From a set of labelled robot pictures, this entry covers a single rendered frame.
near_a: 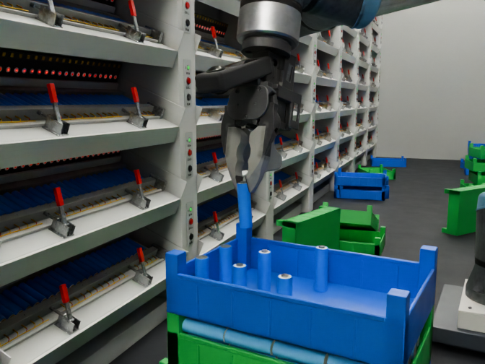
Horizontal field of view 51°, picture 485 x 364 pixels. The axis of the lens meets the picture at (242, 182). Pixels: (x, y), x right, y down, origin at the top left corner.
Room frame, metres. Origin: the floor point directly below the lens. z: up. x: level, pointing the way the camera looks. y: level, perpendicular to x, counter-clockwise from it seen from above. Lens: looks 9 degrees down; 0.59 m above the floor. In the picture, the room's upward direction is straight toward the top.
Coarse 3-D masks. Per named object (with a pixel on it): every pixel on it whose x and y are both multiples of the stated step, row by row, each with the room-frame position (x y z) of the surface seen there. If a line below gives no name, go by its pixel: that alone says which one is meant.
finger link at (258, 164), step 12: (252, 132) 0.69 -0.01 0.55; (264, 132) 0.68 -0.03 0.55; (252, 144) 0.69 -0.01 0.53; (252, 156) 0.68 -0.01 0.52; (264, 156) 0.67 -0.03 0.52; (276, 156) 0.71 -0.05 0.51; (252, 168) 0.68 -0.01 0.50; (264, 168) 0.68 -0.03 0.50; (276, 168) 0.71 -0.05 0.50; (252, 180) 0.68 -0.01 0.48; (252, 192) 0.68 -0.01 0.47
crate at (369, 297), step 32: (256, 256) 0.78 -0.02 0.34; (288, 256) 0.75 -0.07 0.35; (352, 256) 0.70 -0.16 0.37; (192, 288) 0.60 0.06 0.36; (224, 288) 0.58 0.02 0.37; (256, 288) 0.69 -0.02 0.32; (352, 288) 0.69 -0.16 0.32; (384, 288) 0.68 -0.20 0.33; (416, 288) 0.65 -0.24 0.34; (224, 320) 0.58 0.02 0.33; (256, 320) 0.55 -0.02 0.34; (288, 320) 0.53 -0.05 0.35; (320, 320) 0.52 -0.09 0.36; (352, 320) 0.50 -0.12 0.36; (384, 320) 0.48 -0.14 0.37; (416, 320) 0.53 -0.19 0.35; (352, 352) 0.50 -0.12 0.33; (384, 352) 0.48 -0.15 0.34
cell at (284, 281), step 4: (280, 276) 0.57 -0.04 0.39; (284, 276) 0.56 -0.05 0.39; (288, 276) 0.57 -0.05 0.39; (280, 280) 0.56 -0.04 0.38; (284, 280) 0.56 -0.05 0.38; (288, 280) 0.56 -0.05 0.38; (280, 284) 0.56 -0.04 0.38; (284, 284) 0.56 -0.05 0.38; (288, 284) 0.56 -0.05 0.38; (280, 288) 0.56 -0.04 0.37; (284, 288) 0.56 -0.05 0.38; (288, 288) 0.56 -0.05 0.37; (280, 292) 0.56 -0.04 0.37; (284, 292) 0.56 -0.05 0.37; (288, 292) 0.56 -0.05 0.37
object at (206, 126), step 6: (228, 90) 2.02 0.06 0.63; (198, 108) 1.40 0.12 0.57; (198, 114) 1.40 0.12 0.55; (198, 120) 1.47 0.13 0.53; (204, 120) 1.50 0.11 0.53; (210, 120) 1.53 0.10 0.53; (198, 126) 1.42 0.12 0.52; (204, 126) 1.46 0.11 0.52; (210, 126) 1.50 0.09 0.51; (216, 126) 1.54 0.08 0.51; (198, 132) 1.44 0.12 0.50; (204, 132) 1.47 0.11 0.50; (210, 132) 1.51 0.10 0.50; (216, 132) 1.55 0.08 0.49; (198, 138) 1.45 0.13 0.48
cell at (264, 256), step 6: (258, 252) 0.66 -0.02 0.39; (264, 252) 0.66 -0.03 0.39; (270, 252) 0.66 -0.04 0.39; (258, 258) 0.66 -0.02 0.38; (264, 258) 0.66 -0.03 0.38; (270, 258) 0.66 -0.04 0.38; (258, 264) 0.66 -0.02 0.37; (264, 264) 0.66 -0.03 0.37; (270, 264) 0.66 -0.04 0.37; (258, 270) 0.66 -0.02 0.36; (264, 270) 0.66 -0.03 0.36; (270, 270) 0.66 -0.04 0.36; (258, 276) 0.66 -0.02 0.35; (264, 276) 0.66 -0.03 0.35; (270, 276) 0.66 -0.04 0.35; (258, 282) 0.66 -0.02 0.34; (264, 282) 0.66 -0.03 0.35; (270, 282) 0.66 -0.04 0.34; (258, 288) 0.66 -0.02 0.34; (264, 288) 0.66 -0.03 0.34; (270, 288) 0.66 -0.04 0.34
